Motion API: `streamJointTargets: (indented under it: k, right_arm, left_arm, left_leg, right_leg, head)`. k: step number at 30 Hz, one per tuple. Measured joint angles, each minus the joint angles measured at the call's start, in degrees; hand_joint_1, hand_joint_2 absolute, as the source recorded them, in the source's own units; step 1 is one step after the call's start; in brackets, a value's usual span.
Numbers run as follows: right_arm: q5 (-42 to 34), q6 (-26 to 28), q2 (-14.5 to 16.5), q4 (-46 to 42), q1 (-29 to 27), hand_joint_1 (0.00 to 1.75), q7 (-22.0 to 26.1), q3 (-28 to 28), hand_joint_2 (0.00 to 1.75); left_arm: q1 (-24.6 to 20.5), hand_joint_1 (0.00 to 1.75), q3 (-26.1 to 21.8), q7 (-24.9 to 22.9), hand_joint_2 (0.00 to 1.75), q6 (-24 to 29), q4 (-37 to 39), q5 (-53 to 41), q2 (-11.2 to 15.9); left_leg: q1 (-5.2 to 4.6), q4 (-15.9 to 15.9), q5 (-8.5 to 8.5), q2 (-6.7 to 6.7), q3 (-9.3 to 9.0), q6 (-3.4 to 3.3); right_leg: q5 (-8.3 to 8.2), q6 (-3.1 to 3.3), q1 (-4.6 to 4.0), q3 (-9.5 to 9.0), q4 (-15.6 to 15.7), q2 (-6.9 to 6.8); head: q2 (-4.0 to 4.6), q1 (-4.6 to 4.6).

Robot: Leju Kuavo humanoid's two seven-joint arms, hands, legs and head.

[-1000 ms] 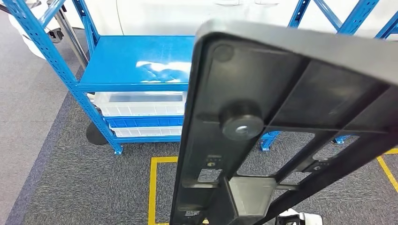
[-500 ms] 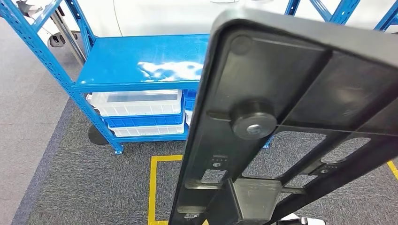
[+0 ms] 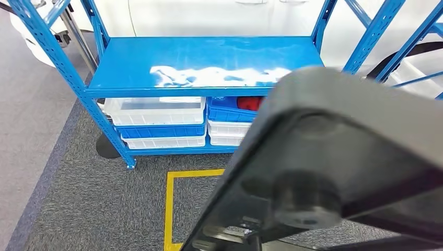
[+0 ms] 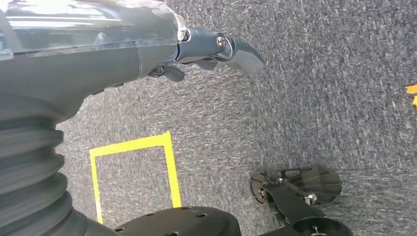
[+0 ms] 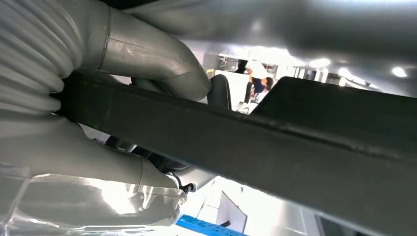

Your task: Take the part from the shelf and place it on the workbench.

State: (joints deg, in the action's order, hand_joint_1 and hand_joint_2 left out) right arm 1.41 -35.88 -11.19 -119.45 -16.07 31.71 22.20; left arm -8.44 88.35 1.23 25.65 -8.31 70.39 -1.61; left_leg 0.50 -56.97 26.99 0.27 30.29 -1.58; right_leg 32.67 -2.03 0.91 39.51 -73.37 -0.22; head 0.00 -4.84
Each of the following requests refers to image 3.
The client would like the black plastic plate bracket part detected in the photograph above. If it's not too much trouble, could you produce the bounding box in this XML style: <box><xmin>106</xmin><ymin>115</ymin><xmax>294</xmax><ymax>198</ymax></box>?
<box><xmin>180</xmin><ymin>66</ymin><xmax>443</xmax><ymax>251</ymax></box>

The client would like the large blue metal shelf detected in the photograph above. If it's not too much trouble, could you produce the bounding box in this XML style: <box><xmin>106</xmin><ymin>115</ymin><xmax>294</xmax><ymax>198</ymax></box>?
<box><xmin>7</xmin><ymin>0</ymin><xmax>407</xmax><ymax>170</ymax></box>

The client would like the red cloth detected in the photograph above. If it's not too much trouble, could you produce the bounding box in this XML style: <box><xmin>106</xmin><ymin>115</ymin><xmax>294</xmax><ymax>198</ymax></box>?
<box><xmin>237</xmin><ymin>97</ymin><xmax>264</xmax><ymax>112</ymax></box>

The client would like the yellow floor tape square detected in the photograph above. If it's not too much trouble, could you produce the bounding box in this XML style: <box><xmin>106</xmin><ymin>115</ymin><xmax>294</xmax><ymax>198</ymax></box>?
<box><xmin>164</xmin><ymin>168</ymin><xmax>226</xmax><ymax>251</ymax></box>

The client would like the white car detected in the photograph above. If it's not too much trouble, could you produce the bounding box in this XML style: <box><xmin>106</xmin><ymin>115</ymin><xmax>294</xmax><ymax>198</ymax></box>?
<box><xmin>10</xmin><ymin>0</ymin><xmax>443</xmax><ymax>81</ymax></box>

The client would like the grey stand with black base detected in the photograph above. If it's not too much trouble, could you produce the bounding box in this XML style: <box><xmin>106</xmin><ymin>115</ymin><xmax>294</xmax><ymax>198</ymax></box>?
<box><xmin>59</xmin><ymin>5</ymin><xmax>122</xmax><ymax>160</ymax></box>

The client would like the large white plastic bin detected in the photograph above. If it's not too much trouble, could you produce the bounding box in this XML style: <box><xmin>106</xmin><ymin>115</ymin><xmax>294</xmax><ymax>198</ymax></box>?
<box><xmin>386</xmin><ymin>52</ymin><xmax>443</xmax><ymax>101</ymax></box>

